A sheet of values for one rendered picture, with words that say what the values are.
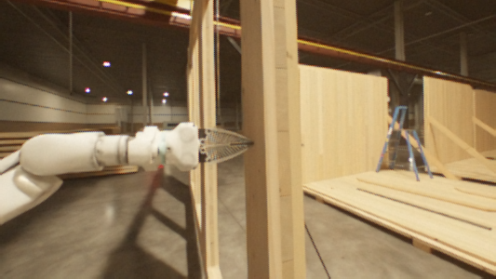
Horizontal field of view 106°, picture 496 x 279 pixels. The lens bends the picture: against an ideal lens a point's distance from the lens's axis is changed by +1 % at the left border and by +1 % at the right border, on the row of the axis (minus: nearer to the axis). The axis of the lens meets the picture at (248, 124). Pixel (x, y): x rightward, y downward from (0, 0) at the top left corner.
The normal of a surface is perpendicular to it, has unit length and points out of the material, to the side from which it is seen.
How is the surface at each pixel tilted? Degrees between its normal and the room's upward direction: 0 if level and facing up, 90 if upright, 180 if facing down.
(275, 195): 88
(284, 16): 88
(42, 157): 87
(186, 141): 88
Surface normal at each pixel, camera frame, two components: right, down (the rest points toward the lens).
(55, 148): 0.45, -0.15
